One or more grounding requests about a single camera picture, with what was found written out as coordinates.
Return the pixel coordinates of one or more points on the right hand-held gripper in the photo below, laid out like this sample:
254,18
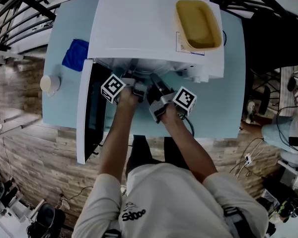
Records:
185,100

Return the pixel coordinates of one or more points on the white power strip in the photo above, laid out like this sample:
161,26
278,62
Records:
248,159

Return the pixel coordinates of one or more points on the white shoe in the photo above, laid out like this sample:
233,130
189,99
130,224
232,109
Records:
251,111

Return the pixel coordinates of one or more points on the black metal stair railing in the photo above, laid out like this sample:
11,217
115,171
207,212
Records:
20,11

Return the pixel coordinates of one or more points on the blue cloth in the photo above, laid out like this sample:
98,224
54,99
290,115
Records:
75,54

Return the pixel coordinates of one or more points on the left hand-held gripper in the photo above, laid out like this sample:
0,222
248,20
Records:
113,88

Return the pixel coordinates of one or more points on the person's right forearm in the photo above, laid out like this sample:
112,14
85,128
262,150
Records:
186,142

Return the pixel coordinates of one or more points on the white microwave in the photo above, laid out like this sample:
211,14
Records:
134,26

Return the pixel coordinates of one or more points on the white cup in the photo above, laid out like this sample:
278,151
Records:
49,83

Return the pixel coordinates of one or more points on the black round stool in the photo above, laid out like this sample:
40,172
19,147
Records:
48,217

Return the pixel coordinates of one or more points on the person's left forearm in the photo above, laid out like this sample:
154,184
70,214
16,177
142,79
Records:
119,137

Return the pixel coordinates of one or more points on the person's black trousers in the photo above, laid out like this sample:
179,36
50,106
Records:
139,155

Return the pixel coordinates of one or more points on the yellow plastic container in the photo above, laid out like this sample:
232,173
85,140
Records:
200,26

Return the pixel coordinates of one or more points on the glass turntable plate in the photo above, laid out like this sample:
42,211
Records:
159,67

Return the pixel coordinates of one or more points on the person's white t-shirt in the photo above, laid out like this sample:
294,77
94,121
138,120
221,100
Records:
169,202

